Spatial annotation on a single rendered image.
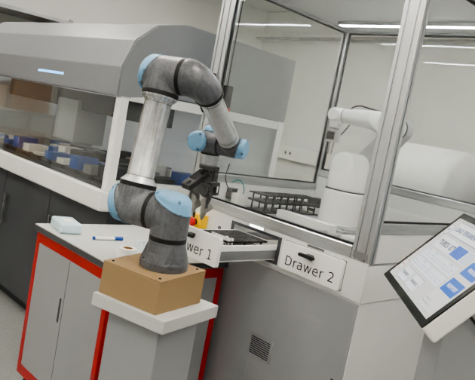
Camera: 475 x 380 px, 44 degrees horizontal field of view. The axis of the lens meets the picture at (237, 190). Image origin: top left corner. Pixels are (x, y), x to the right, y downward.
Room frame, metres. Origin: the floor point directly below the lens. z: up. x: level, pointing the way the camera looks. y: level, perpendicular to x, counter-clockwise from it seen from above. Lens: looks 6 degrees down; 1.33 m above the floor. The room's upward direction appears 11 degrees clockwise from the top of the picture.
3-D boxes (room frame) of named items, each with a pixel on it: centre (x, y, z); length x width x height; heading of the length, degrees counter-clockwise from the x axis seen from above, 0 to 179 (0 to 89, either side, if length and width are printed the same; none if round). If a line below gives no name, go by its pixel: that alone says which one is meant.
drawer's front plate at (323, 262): (2.17, -0.32, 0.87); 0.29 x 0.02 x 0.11; 45
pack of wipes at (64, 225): (2.46, 0.69, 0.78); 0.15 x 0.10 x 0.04; 33
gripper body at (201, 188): (2.29, 0.12, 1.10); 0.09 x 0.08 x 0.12; 146
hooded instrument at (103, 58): (3.86, 0.87, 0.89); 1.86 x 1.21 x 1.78; 45
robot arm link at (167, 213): (1.77, 0.19, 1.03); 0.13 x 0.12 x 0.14; 69
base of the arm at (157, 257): (1.77, 0.18, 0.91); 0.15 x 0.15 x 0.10
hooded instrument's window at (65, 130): (3.84, 0.88, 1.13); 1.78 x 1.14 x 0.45; 45
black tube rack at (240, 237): (2.31, -0.02, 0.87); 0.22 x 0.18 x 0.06; 135
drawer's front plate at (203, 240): (2.17, 0.12, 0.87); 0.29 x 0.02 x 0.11; 45
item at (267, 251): (2.32, -0.02, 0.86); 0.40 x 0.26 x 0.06; 135
